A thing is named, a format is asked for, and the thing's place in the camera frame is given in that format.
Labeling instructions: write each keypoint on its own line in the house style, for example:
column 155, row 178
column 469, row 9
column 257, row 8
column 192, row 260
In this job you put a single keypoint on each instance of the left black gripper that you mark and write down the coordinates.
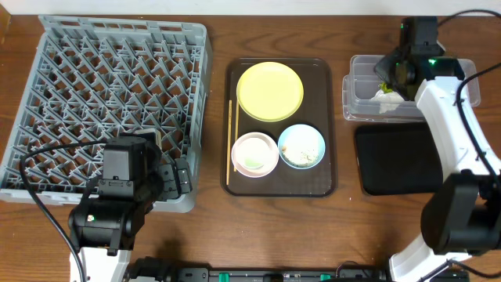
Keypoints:
column 172, row 180

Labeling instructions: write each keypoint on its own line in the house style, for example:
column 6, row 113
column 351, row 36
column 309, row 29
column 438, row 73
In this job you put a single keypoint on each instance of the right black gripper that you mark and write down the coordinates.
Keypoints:
column 383, row 67

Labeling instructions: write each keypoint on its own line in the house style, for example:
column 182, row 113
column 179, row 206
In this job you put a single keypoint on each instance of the green orange snack wrapper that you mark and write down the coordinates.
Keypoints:
column 385, row 88

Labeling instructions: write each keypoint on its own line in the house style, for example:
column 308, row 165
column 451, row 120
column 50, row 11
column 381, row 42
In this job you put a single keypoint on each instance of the white paper napkin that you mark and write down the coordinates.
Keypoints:
column 387, row 97

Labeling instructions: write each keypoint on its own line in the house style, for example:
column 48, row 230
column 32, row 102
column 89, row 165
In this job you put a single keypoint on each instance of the pink white bowl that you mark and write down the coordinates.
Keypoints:
column 254, row 155

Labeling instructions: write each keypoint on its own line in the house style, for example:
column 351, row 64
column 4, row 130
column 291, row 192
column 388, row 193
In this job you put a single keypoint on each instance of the light blue bowl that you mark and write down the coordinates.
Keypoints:
column 301, row 146

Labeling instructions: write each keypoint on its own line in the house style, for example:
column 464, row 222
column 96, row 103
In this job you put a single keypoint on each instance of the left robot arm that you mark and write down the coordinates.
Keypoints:
column 112, row 210

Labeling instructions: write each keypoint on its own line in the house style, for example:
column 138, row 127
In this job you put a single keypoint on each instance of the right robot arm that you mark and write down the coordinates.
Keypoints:
column 462, row 219

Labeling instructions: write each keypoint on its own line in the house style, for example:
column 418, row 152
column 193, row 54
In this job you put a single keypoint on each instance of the clear plastic bin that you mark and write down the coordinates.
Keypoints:
column 359, row 96

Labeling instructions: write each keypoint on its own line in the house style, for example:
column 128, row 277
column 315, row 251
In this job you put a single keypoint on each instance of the black plastic bin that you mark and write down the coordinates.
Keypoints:
column 397, row 159

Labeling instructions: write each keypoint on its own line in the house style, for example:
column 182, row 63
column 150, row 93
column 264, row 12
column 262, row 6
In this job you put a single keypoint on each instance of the left wooden chopstick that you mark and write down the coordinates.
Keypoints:
column 228, row 150

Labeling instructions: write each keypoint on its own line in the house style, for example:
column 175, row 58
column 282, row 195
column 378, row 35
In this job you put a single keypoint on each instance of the yellow round plate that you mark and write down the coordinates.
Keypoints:
column 270, row 91

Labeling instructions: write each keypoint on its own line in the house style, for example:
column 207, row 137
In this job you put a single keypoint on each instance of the grey plastic dish rack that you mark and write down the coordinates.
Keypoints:
column 94, row 79

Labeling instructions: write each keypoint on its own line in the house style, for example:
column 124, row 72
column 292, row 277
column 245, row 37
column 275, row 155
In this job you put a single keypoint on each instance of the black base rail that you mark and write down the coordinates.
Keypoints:
column 232, row 275

